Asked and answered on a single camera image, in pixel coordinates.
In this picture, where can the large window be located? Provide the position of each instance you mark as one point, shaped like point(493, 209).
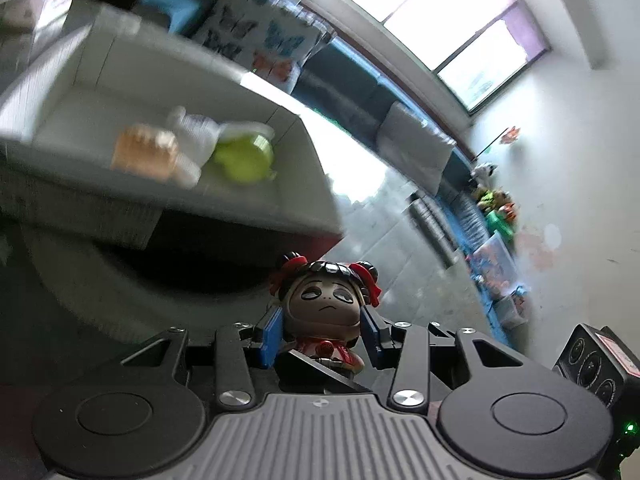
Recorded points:
point(425, 15)

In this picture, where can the butterfly print cushion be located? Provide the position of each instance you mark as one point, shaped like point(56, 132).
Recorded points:
point(260, 30)

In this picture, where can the clear plastic storage box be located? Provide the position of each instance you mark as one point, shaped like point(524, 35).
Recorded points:
point(492, 262)

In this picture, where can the blue plastic chair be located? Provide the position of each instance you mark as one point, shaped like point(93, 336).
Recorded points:
point(167, 10)

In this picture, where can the round glass turntable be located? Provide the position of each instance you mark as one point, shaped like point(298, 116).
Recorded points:
point(100, 300)

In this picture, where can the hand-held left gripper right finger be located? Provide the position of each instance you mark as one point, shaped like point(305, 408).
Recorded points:
point(371, 336)

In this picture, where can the white rabbit toy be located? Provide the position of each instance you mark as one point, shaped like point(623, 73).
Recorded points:
point(195, 140)

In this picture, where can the doll figure with red buns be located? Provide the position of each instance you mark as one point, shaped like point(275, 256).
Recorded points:
point(325, 305)

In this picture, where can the white-lined cardboard box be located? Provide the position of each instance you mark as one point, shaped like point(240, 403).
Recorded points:
point(280, 195)

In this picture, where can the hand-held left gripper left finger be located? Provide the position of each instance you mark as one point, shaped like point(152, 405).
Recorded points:
point(272, 341)

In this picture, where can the white plastic bag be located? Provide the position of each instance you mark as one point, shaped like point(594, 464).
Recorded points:
point(50, 2)

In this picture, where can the green apple toy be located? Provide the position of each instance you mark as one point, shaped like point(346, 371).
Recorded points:
point(245, 160)

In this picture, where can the dark blue sofa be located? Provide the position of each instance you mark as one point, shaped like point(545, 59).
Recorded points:
point(345, 95)

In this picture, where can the pile of plush toys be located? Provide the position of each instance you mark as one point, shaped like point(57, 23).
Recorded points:
point(492, 197)

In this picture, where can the orange wall decoration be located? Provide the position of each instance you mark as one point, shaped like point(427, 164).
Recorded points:
point(510, 136)

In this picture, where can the white pillow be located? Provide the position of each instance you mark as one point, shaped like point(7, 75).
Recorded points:
point(415, 147)

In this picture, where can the purple window blind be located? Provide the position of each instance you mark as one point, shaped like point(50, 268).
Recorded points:
point(525, 30)

